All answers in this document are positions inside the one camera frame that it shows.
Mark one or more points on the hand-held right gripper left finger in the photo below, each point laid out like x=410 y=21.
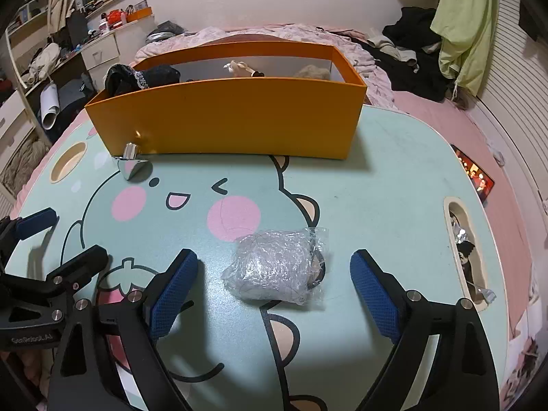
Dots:
x=173 y=295

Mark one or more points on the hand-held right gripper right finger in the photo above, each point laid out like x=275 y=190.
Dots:
x=376 y=295

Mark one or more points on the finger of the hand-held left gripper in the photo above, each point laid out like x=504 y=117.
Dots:
x=38 y=221
x=81 y=265

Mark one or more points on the bubble wrap packet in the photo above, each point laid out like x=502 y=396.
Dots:
x=269 y=265

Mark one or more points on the black lace garment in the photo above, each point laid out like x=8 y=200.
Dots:
x=128 y=78

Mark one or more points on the orange cardboard box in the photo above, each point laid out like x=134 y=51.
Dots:
x=235 y=120

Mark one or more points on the beige fluffy pompom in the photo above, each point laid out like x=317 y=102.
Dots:
x=314 y=72

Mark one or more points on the cream doll figure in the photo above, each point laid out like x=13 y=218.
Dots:
x=239 y=68

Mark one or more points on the red container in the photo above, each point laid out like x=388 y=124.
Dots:
x=113 y=18

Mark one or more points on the beige fuzzy blanket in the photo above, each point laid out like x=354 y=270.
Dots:
x=23 y=160

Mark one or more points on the black white trinket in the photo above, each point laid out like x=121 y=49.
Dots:
x=466 y=257

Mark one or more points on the silver foil wrapper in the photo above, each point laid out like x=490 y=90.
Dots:
x=461 y=233
x=486 y=294

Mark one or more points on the white desk shelf unit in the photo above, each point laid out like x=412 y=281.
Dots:
x=17 y=115

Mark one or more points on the silver metal trinket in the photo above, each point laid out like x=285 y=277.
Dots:
x=132 y=167

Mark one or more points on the white paper roll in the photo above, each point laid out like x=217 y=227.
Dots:
x=49 y=105

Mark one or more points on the dark bag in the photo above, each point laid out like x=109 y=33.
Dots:
x=72 y=107

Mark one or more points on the smartphone with lit screen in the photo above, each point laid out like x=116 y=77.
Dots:
x=475 y=173

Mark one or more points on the white cloth heap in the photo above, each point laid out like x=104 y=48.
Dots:
x=43 y=58

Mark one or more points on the white nightstand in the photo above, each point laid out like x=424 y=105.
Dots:
x=100 y=53

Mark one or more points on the black clothes pile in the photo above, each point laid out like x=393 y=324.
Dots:
x=424 y=72

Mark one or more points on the grey coiled object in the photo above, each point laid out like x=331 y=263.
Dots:
x=165 y=31

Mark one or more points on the small orange box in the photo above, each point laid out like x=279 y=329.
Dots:
x=140 y=14

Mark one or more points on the grey crumpled garment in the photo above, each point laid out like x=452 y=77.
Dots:
x=400 y=53

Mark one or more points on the white louvered closet door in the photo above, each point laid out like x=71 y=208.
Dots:
x=513 y=94

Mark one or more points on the light green hanging garment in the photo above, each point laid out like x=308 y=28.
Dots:
x=466 y=30

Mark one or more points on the pink floral comforter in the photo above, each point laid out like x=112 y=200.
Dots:
x=274 y=32

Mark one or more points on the black hanging garment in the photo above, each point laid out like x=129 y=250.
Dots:
x=528 y=23

